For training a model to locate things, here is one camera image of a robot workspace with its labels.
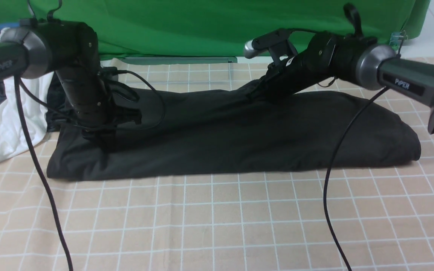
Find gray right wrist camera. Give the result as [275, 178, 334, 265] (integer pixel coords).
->
[243, 29, 298, 66]

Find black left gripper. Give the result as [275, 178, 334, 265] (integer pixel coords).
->
[56, 65, 142, 152]

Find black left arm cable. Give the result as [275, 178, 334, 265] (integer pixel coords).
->
[14, 70, 166, 271]

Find metal binder clip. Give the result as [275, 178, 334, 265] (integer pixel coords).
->
[388, 30, 408, 48]

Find green backdrop cloth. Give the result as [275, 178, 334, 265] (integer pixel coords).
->
[0, 0, 430, 59]

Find beige checkered tablecloth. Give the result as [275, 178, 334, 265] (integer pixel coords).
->
[0, 57, 434, 271]

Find dark teal crumpled shirt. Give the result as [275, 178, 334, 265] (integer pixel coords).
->
[45, 74, 67, 132]

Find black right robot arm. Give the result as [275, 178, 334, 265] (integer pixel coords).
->
[243, 3, 434, 134]

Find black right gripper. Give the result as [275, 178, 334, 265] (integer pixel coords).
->
[246, 45, 336, 102]

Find white crumpled shirt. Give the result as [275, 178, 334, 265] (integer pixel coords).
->
[0, 28, 55, 162]

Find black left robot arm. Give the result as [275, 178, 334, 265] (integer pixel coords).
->
[0, 19, 142, 149]

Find dark gray long-sleeve shirt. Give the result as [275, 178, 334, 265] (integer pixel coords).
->
[46, 81, 422, 182]

